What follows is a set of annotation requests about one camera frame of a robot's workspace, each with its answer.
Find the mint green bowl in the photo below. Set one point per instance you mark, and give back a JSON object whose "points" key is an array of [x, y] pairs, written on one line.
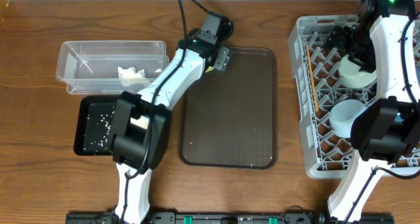
{"points": [[352, 75]]}

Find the light blue small bowl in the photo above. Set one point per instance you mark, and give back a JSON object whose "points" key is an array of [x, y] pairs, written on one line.
{"points": [[343, 116]]}

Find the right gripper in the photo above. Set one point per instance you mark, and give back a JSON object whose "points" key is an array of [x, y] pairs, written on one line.
{"points": [[338, 39]]}

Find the wooden chopstick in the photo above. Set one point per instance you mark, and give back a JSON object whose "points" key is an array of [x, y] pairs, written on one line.
{"points": [[312, 78]]}

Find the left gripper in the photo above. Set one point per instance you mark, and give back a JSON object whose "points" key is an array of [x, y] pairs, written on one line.
{"points": [[223, 61]]}

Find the black waste tray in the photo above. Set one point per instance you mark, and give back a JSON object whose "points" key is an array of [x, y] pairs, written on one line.
{"points": [[160, 125]]}

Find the clear plastic bin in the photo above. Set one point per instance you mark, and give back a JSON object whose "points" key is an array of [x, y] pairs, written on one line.
{"points": [[90, 67]]}

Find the white rice pile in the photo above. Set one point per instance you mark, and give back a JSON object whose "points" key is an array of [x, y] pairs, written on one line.
{"points": [[97, 132]]}

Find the grey dishwasher rack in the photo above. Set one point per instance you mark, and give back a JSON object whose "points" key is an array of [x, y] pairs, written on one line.
{"points": [[326, 156]]}

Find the yellow green snack wrapper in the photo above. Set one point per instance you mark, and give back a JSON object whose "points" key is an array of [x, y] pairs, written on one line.
{"points": [[209, 69]]}

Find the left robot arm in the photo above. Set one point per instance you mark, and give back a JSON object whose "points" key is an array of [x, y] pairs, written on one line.
{"points": [[140, 127]]}

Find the brown serving tray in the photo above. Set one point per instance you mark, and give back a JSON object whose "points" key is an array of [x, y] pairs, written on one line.
{"points": [[230, 118]]}

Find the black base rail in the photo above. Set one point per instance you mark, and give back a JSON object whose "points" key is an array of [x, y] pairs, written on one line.
{"points": [[293, 215]]}

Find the white napkin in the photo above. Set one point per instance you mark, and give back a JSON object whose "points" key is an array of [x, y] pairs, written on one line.
{"points": [[131, 76]]}

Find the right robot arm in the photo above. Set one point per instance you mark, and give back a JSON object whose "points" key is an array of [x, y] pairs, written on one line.
{"points": [[381, 42]]}

